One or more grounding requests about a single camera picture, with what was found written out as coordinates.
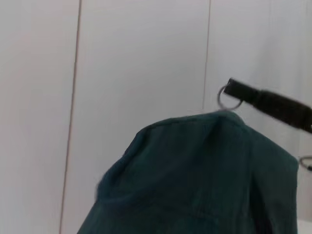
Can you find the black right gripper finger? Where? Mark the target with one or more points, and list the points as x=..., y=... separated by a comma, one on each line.
x=273, y=102

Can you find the dark teal fabric lunch bag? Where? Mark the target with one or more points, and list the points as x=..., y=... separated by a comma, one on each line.
x=195, y=170

